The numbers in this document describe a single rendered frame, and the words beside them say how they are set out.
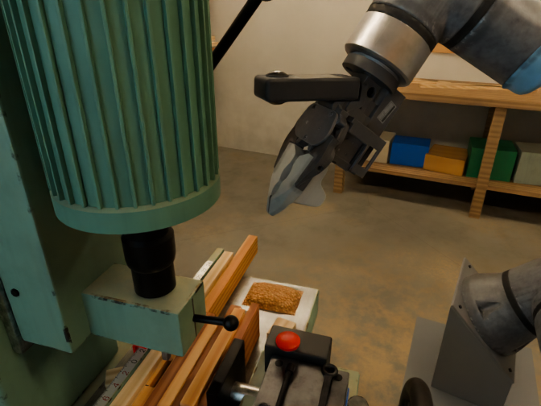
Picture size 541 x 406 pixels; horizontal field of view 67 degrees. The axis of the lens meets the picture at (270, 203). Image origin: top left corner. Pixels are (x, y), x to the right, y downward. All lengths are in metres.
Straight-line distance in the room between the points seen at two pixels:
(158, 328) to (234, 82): 3.79
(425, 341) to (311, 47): 3.00
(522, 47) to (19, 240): 0.58
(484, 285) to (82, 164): 0.88
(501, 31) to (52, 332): 0.62
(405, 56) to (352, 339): 1.65
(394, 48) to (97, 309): 0.47
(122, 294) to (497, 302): 0.78
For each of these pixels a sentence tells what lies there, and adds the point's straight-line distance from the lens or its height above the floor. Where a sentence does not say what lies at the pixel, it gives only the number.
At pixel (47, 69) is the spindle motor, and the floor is 1.35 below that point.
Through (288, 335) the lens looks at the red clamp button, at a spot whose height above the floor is 1.02.
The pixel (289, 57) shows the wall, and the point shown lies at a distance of 3.92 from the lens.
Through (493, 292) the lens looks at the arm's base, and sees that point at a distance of 1.03.
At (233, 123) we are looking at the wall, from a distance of 4.31.
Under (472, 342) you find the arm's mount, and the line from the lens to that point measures 1.04.
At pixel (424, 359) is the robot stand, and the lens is 1.22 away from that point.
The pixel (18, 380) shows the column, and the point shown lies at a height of 0.94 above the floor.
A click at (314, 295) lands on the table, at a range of 0.79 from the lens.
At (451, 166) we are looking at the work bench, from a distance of 3.29.
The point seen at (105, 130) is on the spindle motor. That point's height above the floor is 1.30.
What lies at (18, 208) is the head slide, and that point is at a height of 1.20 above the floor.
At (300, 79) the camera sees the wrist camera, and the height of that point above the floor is 1.32.
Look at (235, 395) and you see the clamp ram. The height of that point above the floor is 0.96.
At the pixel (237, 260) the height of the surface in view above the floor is 0.94.
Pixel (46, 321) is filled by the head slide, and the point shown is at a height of 1.05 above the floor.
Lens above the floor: 1.39
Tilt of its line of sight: 26 degrees down
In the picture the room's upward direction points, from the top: straight up
